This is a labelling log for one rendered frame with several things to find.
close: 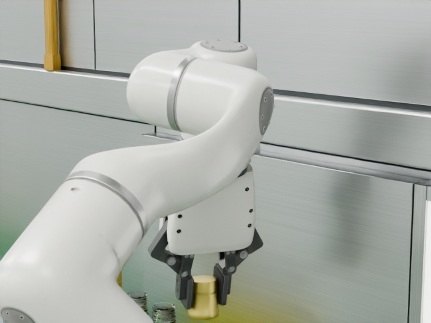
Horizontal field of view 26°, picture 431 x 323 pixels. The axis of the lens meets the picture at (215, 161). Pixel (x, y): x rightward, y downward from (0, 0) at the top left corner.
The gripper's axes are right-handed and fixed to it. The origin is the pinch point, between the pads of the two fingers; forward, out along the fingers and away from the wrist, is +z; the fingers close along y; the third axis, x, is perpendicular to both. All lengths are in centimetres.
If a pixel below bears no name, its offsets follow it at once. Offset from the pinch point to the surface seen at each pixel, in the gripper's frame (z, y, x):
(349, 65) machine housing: -24.7, -17.6, -4.5
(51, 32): -15, 7, -58
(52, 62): -11, 7, -56
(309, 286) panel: 1.7, -13.9, -0.4
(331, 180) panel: -12.1, -15.0, -0.4
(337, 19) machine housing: -29.4, -16.7, -7.4
